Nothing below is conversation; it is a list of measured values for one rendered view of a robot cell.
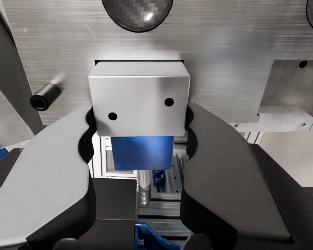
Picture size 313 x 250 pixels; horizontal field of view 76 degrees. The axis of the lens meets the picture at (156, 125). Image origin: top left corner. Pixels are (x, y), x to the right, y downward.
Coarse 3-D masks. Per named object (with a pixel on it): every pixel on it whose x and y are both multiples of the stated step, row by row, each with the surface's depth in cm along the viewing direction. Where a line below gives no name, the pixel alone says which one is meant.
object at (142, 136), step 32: (128, 64) 11; (160, 64) 11; (96, 96) 10; (128, 96) 10; (160, 96) 10; (96, 128) 11; (128, 128) 11; (160, 128) 11; (128, 160) 14; (160, 160) 14
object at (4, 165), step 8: (16, 152) 7; (0, 160) 7; (8, 160) 7; (16, 160) 7; (0, 168) 7; (8, 168) 7; (0, 176) 6; (0, 184) 6; (0, 248) 5; (8, 248) 5; (16, 248) 5; (24, 248) 5
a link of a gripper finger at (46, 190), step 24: (72, 120) 9; (48, 144) 8; (72, 144) 8; (24, 168) 7; (48, 168) 7; (72, 168) 7; (0, 192) 6; (24, 192) 6; (48, 192) 6; (72, 192) 6; (0, 216) 5; (24, 216) 5; (48, 216) 5; (72, 216) 6; (0, 240) 5; (24, 240) 5; (48, 240) 5
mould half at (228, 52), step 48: (48, 0) 10; (96, 0) 10; (192, 0) 10; (240, 0) 10; (288, 0) 11; (48, 48) 11; (96, 48) 11; (144, 48) 12; (192, 48) 12; (240, 48) 12; (288, 48) 12; (192, 96) 13; (240, 96) 13
